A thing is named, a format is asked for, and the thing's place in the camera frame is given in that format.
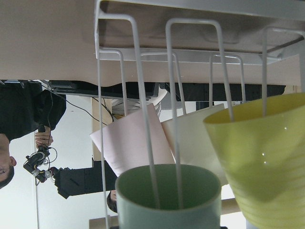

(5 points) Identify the black teleoperation leader device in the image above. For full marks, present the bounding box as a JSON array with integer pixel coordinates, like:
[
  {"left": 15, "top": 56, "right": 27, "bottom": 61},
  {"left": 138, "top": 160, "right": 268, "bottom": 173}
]
[{"left": 23, "top": 146, "right": 117, "bottom": 198}]

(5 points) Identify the operator hand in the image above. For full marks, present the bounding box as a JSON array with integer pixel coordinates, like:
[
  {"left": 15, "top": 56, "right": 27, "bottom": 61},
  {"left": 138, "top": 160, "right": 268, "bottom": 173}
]
[{"left": 35, "top": 126, "right": 53, "bottom": 148}]

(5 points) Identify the cream cup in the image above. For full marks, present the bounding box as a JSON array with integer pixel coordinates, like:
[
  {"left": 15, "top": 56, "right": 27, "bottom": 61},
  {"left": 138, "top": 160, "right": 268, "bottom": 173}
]
[{"left": 162, "top": 103, "right": 229, "bottom": 187}]

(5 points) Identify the yellow cup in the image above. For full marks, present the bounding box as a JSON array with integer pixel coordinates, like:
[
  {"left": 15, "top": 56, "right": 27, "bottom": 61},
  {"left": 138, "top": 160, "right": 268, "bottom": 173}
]
[{"left": 203, "top": 93, "right": 305, "bottom": 229}]

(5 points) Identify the person in black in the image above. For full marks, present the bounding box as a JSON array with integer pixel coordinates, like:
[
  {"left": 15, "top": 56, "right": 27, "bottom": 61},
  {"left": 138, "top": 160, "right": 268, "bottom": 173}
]
[{"left": 0, "top": 82, "right": 66, "bottom": 187}]

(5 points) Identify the white wire cup rack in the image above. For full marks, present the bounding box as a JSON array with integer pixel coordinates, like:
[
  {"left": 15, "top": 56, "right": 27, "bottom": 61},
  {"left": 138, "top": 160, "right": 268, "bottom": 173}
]
[{"left": 92, "top": 0, "right": 305, "bottom": 229}]

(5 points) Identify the pink cup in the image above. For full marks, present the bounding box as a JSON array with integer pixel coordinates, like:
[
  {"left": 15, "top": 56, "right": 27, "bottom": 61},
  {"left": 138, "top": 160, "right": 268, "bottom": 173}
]
[{"left": 90, "top": 104, "right": 174, "bottom": 177}]

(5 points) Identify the green cup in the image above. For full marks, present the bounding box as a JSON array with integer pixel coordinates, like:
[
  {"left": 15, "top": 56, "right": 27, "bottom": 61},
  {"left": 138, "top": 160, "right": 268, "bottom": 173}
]
[{"left": 115, "top": 164, "right": 221, "bottom": 229}]

